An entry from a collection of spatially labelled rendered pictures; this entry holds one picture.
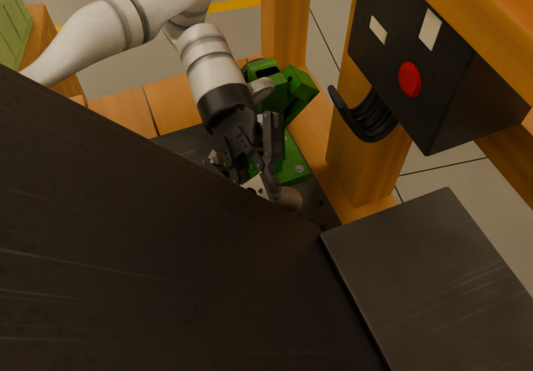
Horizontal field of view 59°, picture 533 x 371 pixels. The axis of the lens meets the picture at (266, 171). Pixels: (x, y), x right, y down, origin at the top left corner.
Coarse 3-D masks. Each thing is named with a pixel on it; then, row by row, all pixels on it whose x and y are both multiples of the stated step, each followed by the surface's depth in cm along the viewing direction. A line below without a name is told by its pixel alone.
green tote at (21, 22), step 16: (0, 0) 127; (16, 0) 136; (0, 16) 127; (16, 16) 136; (32, 16) 146; (0, 32) 126; (16, 32) 136; (0, 48) 126; (16, 48) 135; (16, 64) 133
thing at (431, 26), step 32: (384, 0) 45; (416, 0) 40; (352, 32) 53; (384, 32) 47; (416, 32) 42; (448, 32) 38; (384, 64) 49; (416, 64) 43; (448, 64) 39; (480, 64) 38; (384, 96) 51; (416, 96) 45; (448, 96) 40; (480, 96) 41; (512, 96) 44; (416, 128) 47; (448, 128) 44; (480, 128) 46
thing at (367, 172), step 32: (288, 0) 105; (352, 0) 72; (288, 32) 112; (288, 64) 121; (352, 64) 78; (352, 96) 82; (352, 160) 91; (384, 160) 86; (352, 192) 96; (384, 192) 97
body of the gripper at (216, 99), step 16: (208, 96) 61; (224, 96) 60; (240, 96) 61; (208, 112) 61; (224, 112) 60; (240, 112) 61; (256, 112) 61; (208, 128) 64; (224, 128) 62; (256, 128) 61; (256, 144) 61; (240, 160) 63
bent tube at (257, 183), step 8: (256, 176) 57; (248, 184) 58; (256, 184) 57; (264, 184) 56; (256, 192) 57; (264, 192) 56; (288, 192) 62; (296, 192) 64; (272, 200) 56; (280, 200) 60; (288, 200) 62; (296, 200) 63; (288, 208) 65; (296, 208) 66
